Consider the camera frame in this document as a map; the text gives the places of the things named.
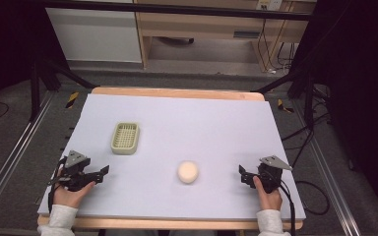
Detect black frame stand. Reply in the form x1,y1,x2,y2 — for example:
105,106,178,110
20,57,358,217
29,57,96,123
250,69,317,130

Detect white power strip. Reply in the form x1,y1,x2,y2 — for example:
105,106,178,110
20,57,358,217
255,0,284,12

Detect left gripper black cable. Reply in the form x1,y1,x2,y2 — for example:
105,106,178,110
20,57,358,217
46,156,67,214

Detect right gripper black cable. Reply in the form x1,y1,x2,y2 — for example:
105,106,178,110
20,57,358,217
266,171,297,236

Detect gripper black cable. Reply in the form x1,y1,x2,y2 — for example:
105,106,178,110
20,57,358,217
46,156,67,214
266,171,297,236

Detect light wooden desk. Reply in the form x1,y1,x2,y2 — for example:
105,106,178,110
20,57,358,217
133,0,316,73

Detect yellow black striped tape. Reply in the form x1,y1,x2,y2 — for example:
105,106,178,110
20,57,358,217
277,98,295,114
65,90,80,109

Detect black floor cables bundle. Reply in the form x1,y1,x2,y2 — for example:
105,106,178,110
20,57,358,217
281,84,333,169

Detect dark curtain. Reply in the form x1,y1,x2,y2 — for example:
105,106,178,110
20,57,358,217
0,0,67,126
289,0,378,228

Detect pale green soap dish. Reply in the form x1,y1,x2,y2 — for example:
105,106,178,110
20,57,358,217
110,122,141,156

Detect black horizontal frame bar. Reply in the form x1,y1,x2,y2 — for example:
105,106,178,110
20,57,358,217
41,0,313,22

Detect white cabinet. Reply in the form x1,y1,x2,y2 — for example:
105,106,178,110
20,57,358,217
44,7,143,64

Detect hanging cables under desk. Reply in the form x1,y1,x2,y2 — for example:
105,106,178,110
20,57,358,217
256,19,297,73

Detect round cream soap bar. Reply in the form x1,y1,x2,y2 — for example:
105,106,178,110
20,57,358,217
176,159,200,185

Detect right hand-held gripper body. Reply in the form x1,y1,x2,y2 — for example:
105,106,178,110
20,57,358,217
257,154,293,195

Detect pale lilac table sheet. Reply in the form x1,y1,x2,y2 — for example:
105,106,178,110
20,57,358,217
36,93,307,221

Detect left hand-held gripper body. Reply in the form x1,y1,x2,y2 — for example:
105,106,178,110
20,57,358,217
56,149,96,193

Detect person's right hand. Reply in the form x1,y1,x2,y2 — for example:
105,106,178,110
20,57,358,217
252,175,284,211

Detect wooden table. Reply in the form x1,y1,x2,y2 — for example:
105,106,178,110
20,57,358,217
36,86,305,231

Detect black floor cable loop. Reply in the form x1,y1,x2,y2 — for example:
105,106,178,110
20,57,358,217
294,179,331,216

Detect metal floor rail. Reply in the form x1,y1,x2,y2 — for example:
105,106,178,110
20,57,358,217
292,97,364,236
0,90,56,228

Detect person's left hand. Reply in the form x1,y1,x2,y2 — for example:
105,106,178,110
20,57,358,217
52,180,97,209

